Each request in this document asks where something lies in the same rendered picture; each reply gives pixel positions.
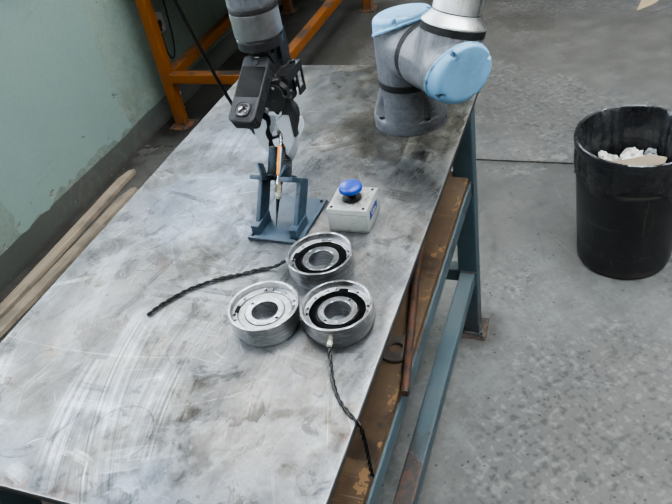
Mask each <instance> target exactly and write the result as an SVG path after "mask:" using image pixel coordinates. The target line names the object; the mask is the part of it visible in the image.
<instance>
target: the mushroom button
mask: <svg viewBox="0 0 672 504"><path fill-rule="evenodd" d="M338 190H339V193H340V194H342V195H344V196H348V197H349V198H354V197H355V195H356V194H358V193H359V192H360V191H361V190H362V183H361V182H360V181H359V180H356V179H348V180H345V181H343V182H341V183H340V185H339V187H338Z"/></svg>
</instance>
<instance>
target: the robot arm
mask: <svg viewBox="0 0 672 504"><path fill-rule="evenodd" d="M484 1H485V0H433V5H432V8H431V6H430V5H428V4H425V3H409V4H403V5H398V6H394V7H391V8H388V9H386V10H383V11H381V12H380V13H378V14H377V15H376V16H375V17H374V18H373V20H372V32H373V34H372V37H373V41H374V49H375V57H376V65H377V73H378V81H379V92H378V97H377V101H376V106H375V111H374V118H375V125H376V127H377V128H378V129H379V130H380V131H381V132H383V133H385V134H388V135H392V136H398V137H411V136H419V135H423V134H427V133H430V132H432V131H434V130H436V129H438V128H440V127H441V126H442V125H443V124H444V123H445V122H446V121H447V118H448V106H447V104H459V103H463V102H465V101H467V100H469V99H471V98H472V97H473V95H474V94H477V93H478V92H479V91H480V90H481V89H482V87H483V86H484V85H485V83H486V81H487V79H488V77H489V75H490V72H491V67H492V59H491V56H490V55H489V51H488V49H487V48H486V46H485V45H483V44H484V40H485V35H486V31H487V26H486V25H485V23H484V21H483V20H482V17H481V14H482V10H483V6H484ZM225 2H226V6H227V9H228V13H229V19H230V21H231V25H232V29H233V33H234V37H235V38H236V40H237V44H238V48H239V50H240V51H241V52H244V53H251V55H250V56H251V57H244V60H243V63H242V67H241V71H240V75H239V79H238V82H237V86H236V90H235V94H234V98H233V101H232V105H231V109H230V113H229V117H228V118H229V120H230V121H231V122H232V124H233V125H234V126H235V127H236V128H244V129H251V131H252V133H253V134H254V135H255V136H256V138H257V140H258V141H259V143H260V144H261V145H262V146H263V148H264V149H265V150H266V151H267V152H268V153H269V146H274V144H273V141H272V140H273V136H272V134H273V131H274V129H275V126H276V124H277V127H278V129H279V130H280V131H281V133H282V135H283V140H282V141H283V144H284V145H285V154H286V155H287V156H288V157H289V159H290V160H293V159H294V158H295V156H296V154H297V151H298V144H299V137H300V135H301V133H302V131H303V128H304V120H303V117H302V116H300V110H299V106H298V104H297V103H296V102H295V101H294V100H293V99H294V98H295V97H296V96H297V95H296V94H297V90H296V87H297V86H298V91H299V95H301V94H302V93H303V92H304V91H305V89H306V84H305V79H304V74H303V69H302V64H301V59H291V57H290V52H289V47H288V42H287V37H286V33H285V28H284V24H282V21H281V16H280V12H279V7H278V2H277V0H225ZM292 63H294V65H292ZM299 70H300V73H301V78H302V85H301V86H300V83H299V78H298V72H299ZM295 76H296V80H294V78H295ZM281 111H282V115H281V116H280V117H279V118H278V119H277V121H276V118H275V115H269V112H275V114H276V115H279V113H280V112H281Z"/></svg>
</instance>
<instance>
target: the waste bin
mask: <svg viewBox="0 0 672 504"><path fill-rule="evenodd" d="M573 140H574V156H573V157H574V173H575V174H576V222H577V253H578V256H579V258H580V259H581V261H582V262H583V263H584V264H585V265H586V266H587V267H589V268H590V269H592V270H593V271H595V272H597V273H600V274H602V275H605V276H608V277H613V278H619V279H638V278H643V277H647V276H650V275H653V274H655V273H657V272H659V271H660V270H662V269H663V268H664V267H665V266H666V264H667V263H668V261H669V258H670V254H671V250H672V110H671V109H667V108H663V107H657V106H650V105H620V106H614V107H609V108H605V109H602V110H599V111H596V112H594V113H592V114H589V115H588V116H586V117H585V118H583V119H582V120H581V121H580V122H579V123H578V125H577V127H576V129H575V131H574V135H573ZM633 147H636V149H638V150H639V151H640V150H643V155H644V152H645V151H646V150H647V149H648V148H650V147H651V148H652V149H656V150H657V151H656V153H657V156H663V157H667V160H666V162H665V164H659V165H649V166H637V165H625V164H619V163H614V162H611V161H607V160H604V159H602V158H599V156H598V152H600V151H601V150H603V151H605V152H607V153H608V154H612V155H617V156H618V158H620V154H621V153H622V152H623V151H624V150H625V149H626V148H633Z"/></svg>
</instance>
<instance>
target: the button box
mask: <svg viewBox="0 0 672 504"><path fill-rule="evenodd" d="M326 211H327V216H328V221H329V226H330V230H334V231H346V232H358V233H370V231H371V228H372V226H373V224H374V222H375V220H376V217H377V215H378V213H379V211H380V202H379V195H378V188H372V187H362V190H361V191H360V192H359V193H358V194H356V195H355V197H354V198H349V197H348V196H344V195H342V194H340V193H339V190H338V189H337V190H336V192H335V194H334V196H333V198H332V200H331V201H330V203H329V205H328V207H327V209H326Z"/></svg>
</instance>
